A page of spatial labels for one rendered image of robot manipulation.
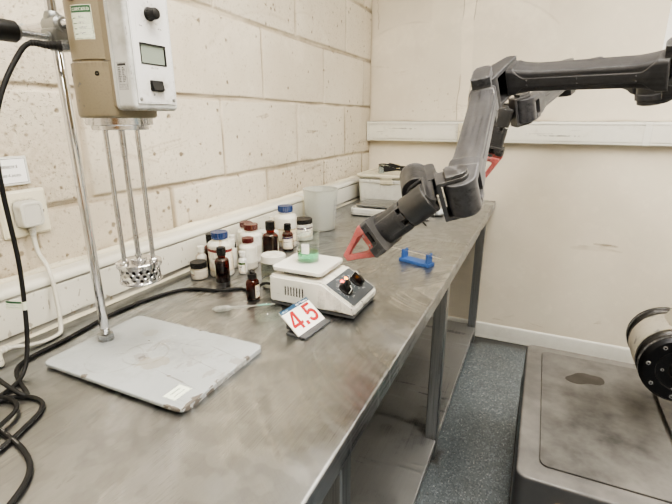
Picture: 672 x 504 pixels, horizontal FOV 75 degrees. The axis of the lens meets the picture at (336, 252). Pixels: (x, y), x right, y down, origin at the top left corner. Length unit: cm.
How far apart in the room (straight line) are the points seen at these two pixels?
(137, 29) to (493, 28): 189
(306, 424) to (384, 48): 208
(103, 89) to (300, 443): 52
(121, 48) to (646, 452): 136
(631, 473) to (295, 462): 91
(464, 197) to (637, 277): 176
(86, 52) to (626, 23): 206
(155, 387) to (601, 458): 103
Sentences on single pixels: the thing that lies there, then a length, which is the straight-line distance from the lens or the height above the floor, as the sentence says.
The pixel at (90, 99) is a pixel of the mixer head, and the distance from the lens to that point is 70.
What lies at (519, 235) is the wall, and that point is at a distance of 237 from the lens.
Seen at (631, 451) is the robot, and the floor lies 37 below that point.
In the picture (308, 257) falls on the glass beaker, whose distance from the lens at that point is 95.
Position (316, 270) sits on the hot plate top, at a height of 84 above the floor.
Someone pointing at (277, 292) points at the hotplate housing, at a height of 78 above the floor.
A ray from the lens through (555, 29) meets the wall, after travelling 233.
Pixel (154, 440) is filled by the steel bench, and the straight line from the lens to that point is 65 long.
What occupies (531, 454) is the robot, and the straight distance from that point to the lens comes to 127.
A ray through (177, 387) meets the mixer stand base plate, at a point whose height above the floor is 76.
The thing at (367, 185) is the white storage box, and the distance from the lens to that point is 209.
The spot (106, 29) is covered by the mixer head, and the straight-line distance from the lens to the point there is 69.
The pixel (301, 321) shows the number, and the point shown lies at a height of 77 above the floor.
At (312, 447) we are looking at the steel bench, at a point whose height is 75.
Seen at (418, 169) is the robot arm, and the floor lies 105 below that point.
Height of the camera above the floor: 114
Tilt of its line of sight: 17 degrees down
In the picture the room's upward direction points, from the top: straight up
